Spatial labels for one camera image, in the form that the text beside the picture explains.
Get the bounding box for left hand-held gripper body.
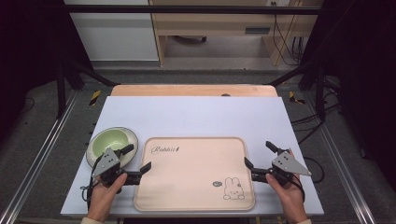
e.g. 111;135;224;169
92;147;143;187

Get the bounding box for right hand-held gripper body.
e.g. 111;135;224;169
251;148;312;187

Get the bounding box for green bowl with white rim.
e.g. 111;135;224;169
85;126;139;169

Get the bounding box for pink tray with rabbit print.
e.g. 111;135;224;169
134;136;256;213

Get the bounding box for person's right hand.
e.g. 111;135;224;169
265;173;309;223

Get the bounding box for person's left hand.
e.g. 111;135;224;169
87;173;128;222

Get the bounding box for yellow black hazard tape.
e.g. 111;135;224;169
288;91;306;105
89;90;103;107

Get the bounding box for white table board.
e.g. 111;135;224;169
60;95;325;218

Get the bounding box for black metal stand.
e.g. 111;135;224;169
266;60;329;123
55;58;121;119

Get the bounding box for white cabinet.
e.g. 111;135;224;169
64;0;160;62

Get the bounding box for black curtain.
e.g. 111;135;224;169
0;0;94;141
300;0;396;190

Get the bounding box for light wooden desk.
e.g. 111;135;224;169
148;0;323;67

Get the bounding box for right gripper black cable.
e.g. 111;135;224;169
292;156;326;202

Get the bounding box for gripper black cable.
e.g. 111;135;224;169
292;156;326;202
79;155;105;208

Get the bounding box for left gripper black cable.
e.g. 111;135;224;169
79;155;105;208

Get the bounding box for black floor cables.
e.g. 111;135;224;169
290;83;342;146

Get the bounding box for aluminium floor rail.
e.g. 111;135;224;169
0;89;80;224
303;91;378;224

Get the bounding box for thin black floor cable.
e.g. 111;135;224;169
18;97;35;117

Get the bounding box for black cables at desk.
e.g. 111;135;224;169
270;1;305;67

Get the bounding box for black horizontal frame bar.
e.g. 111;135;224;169
62;4;323;16

